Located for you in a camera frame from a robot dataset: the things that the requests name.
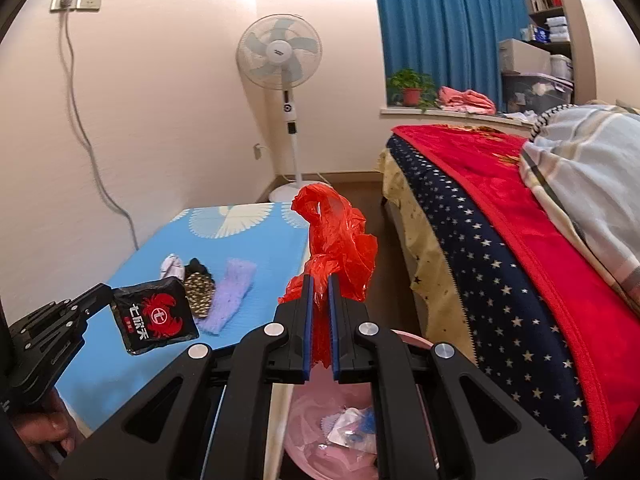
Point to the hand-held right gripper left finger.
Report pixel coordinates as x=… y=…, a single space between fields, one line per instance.
x=307 y=330

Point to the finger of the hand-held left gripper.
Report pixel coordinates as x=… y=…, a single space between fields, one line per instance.
x=92 y=297

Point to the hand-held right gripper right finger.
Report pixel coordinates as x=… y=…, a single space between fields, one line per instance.
x=334 y=330

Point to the black snack packet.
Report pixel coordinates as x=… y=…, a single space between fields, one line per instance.
x=155 y=315

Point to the red plastic bag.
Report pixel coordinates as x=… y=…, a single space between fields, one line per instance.
x=340 y=240

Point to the blue plastic bag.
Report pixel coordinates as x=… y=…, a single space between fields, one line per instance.
x=366 y=419

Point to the clear plastic bag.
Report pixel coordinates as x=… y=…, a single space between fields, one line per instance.
x=345 y=435

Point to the person's left hand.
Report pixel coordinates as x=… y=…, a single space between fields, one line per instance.
x=47 y=430

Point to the purple fluffy sock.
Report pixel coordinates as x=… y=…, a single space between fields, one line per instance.
x=227 y=295

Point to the white pink sock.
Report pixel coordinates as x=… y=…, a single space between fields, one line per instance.
x=174 y=265

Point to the leopard print sock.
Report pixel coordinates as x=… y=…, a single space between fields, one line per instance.
x=200 y=290

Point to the bed with star blanket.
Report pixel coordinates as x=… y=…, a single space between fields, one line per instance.
x=500 y=300

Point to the red blanket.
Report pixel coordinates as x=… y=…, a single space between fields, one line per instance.
x=540 y=220

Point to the potted green plant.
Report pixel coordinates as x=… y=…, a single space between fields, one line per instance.
x=411 y=87

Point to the pink folded clothes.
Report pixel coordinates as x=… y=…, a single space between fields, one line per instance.
x=465 y=100

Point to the white standing fan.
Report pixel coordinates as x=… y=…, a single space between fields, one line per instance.
x=280 y=50

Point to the striped grey duvet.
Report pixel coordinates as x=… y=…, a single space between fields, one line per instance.
x=590 y=185

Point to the clear plastic storage bin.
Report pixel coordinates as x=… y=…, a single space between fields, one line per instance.
x=530 y=92

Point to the blue curtain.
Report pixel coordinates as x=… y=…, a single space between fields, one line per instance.
x=440 y=25

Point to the white cardboard box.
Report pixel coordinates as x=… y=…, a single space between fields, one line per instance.
x=522 y=56

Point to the white lidded container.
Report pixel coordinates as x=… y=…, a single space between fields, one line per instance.
x=561 y=66

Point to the stack of white packages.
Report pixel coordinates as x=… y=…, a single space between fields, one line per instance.
x=557 y=29

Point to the row of books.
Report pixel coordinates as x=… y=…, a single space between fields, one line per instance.
x=537 y=2

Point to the dark wooden shelf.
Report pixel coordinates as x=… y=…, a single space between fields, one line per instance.
x=550 y=10

